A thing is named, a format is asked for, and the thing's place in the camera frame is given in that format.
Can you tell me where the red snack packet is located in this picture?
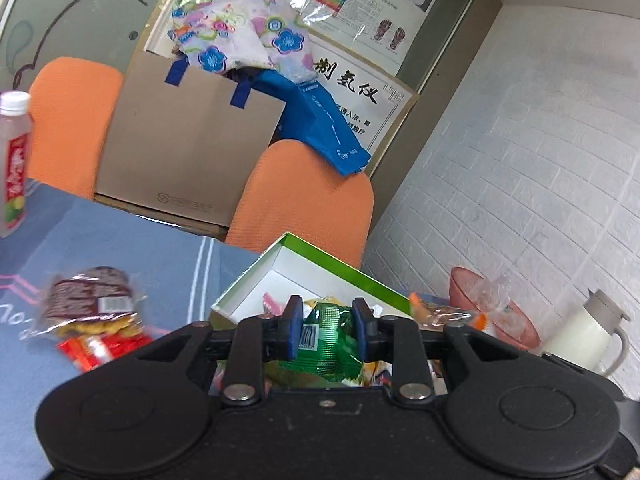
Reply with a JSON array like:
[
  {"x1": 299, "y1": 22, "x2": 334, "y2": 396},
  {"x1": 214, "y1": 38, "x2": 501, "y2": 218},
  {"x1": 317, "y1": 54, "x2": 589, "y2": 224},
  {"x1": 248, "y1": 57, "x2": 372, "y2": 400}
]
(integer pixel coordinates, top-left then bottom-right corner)
[{"x1": 56, "y1": 332, "x2": 153, "y2": 373}]

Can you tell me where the brown paper bag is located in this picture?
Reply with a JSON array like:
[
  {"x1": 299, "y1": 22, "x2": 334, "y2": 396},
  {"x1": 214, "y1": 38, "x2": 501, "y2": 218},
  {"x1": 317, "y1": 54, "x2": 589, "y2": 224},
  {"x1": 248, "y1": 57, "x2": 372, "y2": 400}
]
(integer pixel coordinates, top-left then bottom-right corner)
[{"x1": 94, "y1": 52, "x2": 287, "y2": 228}]

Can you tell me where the blue plastic bag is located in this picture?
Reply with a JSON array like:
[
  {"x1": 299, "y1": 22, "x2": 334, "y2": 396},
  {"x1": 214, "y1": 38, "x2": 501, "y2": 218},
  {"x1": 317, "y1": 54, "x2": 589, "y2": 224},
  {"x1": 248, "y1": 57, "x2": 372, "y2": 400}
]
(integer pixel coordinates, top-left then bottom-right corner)
[{"x1": 235, "y1": 69, "x2": 372, "y2": 177}]

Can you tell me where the floral cloth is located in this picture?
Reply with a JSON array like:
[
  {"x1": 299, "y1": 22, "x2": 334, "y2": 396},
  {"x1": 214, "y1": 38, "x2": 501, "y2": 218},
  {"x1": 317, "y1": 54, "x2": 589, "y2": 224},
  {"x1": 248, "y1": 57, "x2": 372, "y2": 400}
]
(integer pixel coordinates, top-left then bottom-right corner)
[{"x1": 167, "y1": 0, "x2": 321, "y2": 86}]

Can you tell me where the brown label cookie packet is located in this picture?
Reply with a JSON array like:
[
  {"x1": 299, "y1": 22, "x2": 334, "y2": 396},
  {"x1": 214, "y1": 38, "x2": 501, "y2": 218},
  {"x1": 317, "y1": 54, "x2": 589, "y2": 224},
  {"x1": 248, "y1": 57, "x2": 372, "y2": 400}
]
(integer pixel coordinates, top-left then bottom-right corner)
[{"x1": 25, "y1": 266, "x2": 146, "y2": 341}]

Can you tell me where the clear bottle with red label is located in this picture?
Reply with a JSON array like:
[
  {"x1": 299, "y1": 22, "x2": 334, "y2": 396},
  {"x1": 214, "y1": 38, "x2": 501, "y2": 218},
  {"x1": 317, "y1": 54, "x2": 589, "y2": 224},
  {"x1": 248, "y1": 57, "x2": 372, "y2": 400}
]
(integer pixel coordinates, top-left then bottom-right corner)
[{"x1": 0, "y1": 91, "x2": 35, "y2": 238}]

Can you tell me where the white calligraphy poster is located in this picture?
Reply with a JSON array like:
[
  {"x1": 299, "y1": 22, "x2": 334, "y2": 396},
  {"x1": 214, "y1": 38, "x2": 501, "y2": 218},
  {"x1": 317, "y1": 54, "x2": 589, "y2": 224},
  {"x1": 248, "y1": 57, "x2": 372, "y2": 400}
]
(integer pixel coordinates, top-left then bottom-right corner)
[{"x1": 145, "y1": 0, "x2": 420, "y2": 181}]

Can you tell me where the orange chair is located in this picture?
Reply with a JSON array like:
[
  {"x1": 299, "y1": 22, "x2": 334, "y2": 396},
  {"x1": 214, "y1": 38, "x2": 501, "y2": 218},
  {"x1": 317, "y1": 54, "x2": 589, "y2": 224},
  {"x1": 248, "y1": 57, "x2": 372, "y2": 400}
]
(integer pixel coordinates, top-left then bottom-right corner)
[
  {"x1": 27, "y1": 56, "x2": 125, "y2": 201},
  {"x1": 225, "y1": 140, "x2": 376, "y2": 270}
]

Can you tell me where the white kettle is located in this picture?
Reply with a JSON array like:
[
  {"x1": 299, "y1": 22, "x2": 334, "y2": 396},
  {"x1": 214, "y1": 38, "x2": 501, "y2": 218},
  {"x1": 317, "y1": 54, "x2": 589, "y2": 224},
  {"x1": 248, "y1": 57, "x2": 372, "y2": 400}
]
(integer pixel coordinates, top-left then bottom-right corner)
[{"x1": 541, "y1": 289, "x2": 632, "y2": 378}]

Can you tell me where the green barcode snack packet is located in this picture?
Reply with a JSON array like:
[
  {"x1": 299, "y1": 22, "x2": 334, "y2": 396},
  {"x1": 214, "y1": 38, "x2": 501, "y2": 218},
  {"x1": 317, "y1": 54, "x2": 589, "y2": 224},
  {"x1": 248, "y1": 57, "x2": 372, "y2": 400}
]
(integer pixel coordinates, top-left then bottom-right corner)
[{"x1": 272, "y1": 299, "x2": 373, "y2": 386}]

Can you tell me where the green cardboard box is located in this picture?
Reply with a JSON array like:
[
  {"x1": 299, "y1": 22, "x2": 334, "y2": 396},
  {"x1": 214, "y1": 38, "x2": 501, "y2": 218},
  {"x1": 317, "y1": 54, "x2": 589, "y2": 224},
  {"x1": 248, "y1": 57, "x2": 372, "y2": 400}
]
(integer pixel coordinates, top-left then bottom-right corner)
[{"x1": 210, "y1": 231, "x2": 441, "y2": 391}]

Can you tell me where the pink bowl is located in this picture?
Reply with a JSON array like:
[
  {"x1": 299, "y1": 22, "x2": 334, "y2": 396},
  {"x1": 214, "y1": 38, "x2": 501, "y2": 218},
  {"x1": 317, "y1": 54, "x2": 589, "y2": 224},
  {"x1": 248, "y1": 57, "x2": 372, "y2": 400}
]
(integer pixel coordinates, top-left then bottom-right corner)
[{"x1": 449, "y1": 266, "x2": 541, "y2": 351}]

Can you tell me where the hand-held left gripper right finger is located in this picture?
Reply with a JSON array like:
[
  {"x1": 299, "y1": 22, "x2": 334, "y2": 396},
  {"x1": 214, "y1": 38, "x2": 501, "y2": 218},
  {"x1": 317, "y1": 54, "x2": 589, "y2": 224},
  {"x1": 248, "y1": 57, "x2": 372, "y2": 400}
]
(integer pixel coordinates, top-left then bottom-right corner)
[{"x1": 351, "y1": 297, "x2": 521, "y2": 407}]

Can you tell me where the clear plastic wrap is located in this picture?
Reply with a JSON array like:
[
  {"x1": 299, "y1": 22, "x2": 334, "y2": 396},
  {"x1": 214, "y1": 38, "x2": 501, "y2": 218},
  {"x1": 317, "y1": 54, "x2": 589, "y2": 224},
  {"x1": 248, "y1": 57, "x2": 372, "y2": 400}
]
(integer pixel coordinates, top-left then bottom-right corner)
[{"x1": 462, "y1": 275, "x2": 511, "y2": 318}]

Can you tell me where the clear orange-edged snack packet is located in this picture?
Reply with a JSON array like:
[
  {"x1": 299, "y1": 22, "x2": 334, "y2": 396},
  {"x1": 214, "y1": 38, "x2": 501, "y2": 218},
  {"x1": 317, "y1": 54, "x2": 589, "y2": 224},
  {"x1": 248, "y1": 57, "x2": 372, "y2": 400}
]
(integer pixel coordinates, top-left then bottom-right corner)
[{"x1": 409, "y1": 292, "x2": 488, "y2": 333}]

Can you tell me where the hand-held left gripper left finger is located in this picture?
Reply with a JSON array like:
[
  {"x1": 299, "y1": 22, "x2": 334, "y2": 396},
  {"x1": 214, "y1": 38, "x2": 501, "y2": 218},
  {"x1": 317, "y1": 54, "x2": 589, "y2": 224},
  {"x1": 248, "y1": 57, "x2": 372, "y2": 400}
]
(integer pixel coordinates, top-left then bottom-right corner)
[{"x1": 135, "y1": 295, "x2": 304, "y2": 407}]

